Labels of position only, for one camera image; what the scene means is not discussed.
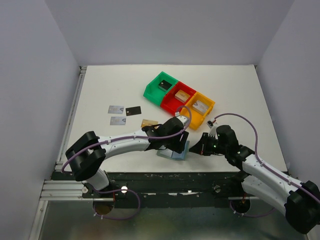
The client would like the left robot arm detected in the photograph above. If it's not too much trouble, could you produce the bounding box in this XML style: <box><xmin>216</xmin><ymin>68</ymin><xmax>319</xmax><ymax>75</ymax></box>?
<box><xmin>61</xmin><ymin>115</ymin><xmax>191</xmax><ymax>198</ymax></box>

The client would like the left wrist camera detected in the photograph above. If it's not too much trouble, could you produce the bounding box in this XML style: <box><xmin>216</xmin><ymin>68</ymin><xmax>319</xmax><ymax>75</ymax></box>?
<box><xmin>174</xmin><ymin>111</ymin><xmax>189</xmax><ymax>127</ymax></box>

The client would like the tan card in red bin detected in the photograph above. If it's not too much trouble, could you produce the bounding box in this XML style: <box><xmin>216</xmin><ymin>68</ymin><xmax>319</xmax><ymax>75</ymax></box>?
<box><xmin>174</xmin><ymin>90</ymin><xmax>190</xmax><ymax>103</ymax></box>

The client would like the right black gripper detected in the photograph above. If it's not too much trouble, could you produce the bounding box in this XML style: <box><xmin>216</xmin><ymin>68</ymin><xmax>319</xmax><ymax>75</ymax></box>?
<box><xmin>189</xmin><ymin>132</ymin><xmax>228</xmax><ymax>156</ymax></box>

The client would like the green plastic bin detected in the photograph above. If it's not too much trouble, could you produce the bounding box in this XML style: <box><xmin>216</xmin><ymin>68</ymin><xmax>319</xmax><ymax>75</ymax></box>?
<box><xmin>143</xmin><ymin>71</ymin><xmax>178</xmax><ymax>106</ymax></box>

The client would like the grey-green card holder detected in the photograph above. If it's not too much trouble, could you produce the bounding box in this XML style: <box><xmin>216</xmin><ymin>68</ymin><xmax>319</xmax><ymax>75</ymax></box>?
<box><xmin>156</xmin><ymin>140</ymin><xmax>190</xmax><ymax>161</ymax></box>

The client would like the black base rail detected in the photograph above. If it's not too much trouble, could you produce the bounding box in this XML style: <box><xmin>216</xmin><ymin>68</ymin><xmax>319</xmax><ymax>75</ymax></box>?
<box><xmin>51</xmin><ymin>172</ymin><xmax>257</xmax><ymax>210</ymax></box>

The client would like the tan gold credit card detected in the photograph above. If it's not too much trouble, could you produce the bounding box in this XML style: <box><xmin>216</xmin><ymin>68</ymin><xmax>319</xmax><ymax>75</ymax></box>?
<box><xmin>141</xmin><ymin>119</ymin><xmax>159</xmax><ymax>128</ymax></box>

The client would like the white card in yellow bin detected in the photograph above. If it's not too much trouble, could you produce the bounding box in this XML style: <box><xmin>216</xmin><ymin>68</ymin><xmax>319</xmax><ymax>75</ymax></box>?
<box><xmin>192</xmin><ymin>100</ymin><xmax>209</xmax><ymax>115</ymax></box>

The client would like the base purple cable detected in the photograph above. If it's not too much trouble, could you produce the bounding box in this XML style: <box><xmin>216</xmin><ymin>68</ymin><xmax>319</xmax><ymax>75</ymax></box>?
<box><xmin>229</xmin><ymin>199</ymin><xmax>276</xmax><ymax>218</ymax></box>
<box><xmin>93</xmin><ymin>188</ymin><xmax>142</xmax><ymax>221</ymax></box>

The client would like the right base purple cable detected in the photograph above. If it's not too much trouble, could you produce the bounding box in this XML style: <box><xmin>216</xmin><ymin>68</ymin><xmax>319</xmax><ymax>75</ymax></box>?
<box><xmin>229</xmin><ymin>199</ymin><xmax>276</xmax><ymax>218</ymax></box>

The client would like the aluminium side rail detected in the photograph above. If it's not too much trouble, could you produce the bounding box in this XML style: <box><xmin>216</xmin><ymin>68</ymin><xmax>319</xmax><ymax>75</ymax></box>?
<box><xmin>39</xmin><ymin>65</ymin><xmax>88</xmax><ymax>201</ymax></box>

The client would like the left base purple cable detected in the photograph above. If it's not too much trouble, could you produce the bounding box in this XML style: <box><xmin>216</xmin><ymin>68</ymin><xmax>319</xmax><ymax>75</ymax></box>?
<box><xmin>93</xmin><ymin>188</ymin><xmax>142</xmax><ymax>221</ymax></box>

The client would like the yellow plastic bin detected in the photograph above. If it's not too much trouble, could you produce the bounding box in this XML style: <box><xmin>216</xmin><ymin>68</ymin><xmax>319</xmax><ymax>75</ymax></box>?
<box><xmin>180</xmin><ymin>91</ymin><xmax>215</xmax><ymax>130</ymax></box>

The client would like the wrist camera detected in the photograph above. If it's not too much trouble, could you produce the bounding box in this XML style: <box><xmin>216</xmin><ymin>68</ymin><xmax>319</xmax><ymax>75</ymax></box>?
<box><xmin>207</xmin><ymin>118</ymin><xmax>219</xmax><ymax>137</ymax></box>
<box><xmin>174</xmin><ymin>111</ymin><xmax>189</xmax><ymax>127</ymax></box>

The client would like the black card in green bin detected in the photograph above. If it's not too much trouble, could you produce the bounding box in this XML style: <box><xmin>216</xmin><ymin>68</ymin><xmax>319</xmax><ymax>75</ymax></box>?
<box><xmin>158</xmin><ymin>80</ymin><xmax>172</xmax><ymax>92</ymax></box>

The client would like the silver VIP credit card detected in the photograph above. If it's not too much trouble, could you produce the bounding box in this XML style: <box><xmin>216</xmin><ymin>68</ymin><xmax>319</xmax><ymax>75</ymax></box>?
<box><xmin>107</xmin><ymin>105</ymin><xmax>124</xmax><ymax>114</ymax></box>

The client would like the red plastic bin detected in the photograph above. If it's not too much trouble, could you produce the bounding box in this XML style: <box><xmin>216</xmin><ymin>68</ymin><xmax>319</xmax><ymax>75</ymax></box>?
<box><xmin>160</xmin><ymin>81</ymin><xmax>196</xmax><ymax>116</ymax></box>

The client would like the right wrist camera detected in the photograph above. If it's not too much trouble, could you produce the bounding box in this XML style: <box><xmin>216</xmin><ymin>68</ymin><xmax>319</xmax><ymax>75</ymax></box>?
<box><xmin>207</xmin><ymin>118</ymin><xmax>219</xmax><ymax>137</ymax></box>

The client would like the blue card sleeve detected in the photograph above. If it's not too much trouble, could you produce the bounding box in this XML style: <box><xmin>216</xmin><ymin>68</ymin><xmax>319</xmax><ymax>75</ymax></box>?
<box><xmin>171</xmin><ymin>140</ymin><xmax>190</xmax><ymax>160</ymax></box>

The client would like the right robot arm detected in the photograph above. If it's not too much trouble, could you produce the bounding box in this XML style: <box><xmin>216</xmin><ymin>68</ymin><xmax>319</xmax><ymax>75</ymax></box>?
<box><xmin>189</xmin><ymin>125</ymin><xmax>320</xmax><ymax>234</ymax></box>

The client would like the black credit card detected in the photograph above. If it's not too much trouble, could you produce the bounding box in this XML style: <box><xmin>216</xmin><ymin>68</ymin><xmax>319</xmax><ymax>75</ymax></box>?
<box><xmin>125</xmin><ymin>106</ymin><xmax>142</xmax><ymax>117</ymax></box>

